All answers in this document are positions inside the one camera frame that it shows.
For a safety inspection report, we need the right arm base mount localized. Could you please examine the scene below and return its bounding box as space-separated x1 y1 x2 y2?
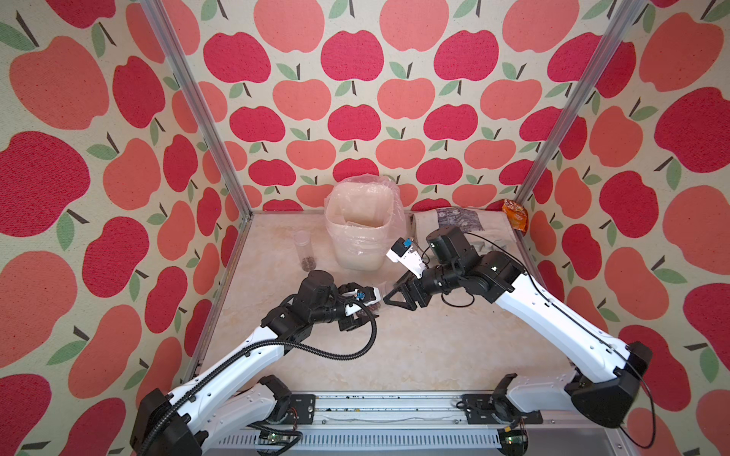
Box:
455 393 544 427

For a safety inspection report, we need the folded printed tote bag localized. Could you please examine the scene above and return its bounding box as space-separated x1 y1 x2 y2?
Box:
413 207 520 257

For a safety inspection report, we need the clear plastic bin liner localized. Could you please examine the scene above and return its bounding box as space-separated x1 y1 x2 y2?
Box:
323 174 409 258

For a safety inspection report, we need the clear tea jar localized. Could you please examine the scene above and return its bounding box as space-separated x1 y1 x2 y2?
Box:
364 287 384 315
293 231 317 273

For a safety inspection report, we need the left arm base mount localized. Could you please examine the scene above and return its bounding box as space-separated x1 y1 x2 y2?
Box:
260 393 317 426

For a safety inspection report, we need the white trash bin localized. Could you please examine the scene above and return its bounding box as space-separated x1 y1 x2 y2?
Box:
324 180 395 273

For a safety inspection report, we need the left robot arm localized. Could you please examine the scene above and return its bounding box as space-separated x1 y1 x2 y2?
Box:
130 270 381 455

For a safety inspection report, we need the orange snack packet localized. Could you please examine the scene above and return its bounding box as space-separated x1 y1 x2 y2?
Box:
502 199 528 233

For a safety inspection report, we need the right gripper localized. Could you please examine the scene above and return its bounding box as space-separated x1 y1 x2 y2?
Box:
380 266 458 310

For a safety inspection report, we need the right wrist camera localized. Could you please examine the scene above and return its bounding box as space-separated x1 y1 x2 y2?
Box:
386 237 427 279

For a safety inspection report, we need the right aluminium frame post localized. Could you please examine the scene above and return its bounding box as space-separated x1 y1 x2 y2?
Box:
515 0 648 204

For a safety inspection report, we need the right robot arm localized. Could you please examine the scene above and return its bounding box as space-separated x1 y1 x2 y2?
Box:
384 226 652 429

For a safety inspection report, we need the left aluminium frame post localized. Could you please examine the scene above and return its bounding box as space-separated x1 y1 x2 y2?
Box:
141 0 253 223

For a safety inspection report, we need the aluminium frame post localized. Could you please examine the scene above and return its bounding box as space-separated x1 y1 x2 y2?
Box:
515 0 648 204
141 0 253 223

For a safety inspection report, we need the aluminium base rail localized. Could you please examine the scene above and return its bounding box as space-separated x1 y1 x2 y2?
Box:
205 391 632 455

